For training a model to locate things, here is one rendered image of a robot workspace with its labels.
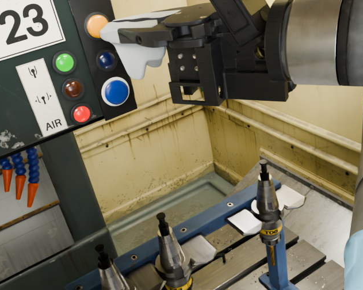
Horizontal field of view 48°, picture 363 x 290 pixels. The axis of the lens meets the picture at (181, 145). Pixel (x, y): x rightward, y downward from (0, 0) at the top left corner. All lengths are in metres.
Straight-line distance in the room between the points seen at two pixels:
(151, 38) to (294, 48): 0.13
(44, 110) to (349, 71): 0.32
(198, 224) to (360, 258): 0.56
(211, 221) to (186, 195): 1.16
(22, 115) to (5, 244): 0.87
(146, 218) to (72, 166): 0.69
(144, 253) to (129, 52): 0.44
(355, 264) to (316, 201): 1.19
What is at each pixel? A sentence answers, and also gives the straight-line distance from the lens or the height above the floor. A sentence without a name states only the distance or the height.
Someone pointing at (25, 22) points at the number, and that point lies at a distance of 0.47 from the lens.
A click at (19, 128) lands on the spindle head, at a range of 0.49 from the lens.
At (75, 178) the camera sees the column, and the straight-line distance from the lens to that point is 1.31.
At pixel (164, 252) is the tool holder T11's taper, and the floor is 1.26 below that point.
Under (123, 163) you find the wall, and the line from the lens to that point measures 1.78.
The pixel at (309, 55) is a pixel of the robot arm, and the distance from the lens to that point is 0.34.
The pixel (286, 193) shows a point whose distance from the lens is 0.87.
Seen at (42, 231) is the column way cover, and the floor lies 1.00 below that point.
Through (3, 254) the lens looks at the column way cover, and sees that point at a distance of 1.34.
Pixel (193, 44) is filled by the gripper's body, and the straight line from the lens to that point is 0.38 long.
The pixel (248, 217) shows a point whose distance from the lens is 0.82.
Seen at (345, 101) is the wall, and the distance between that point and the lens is 1.23.
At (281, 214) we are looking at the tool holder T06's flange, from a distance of 0.83.
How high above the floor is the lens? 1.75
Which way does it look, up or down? 29 degrees down
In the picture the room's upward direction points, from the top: 12 degrees counter-clockwise
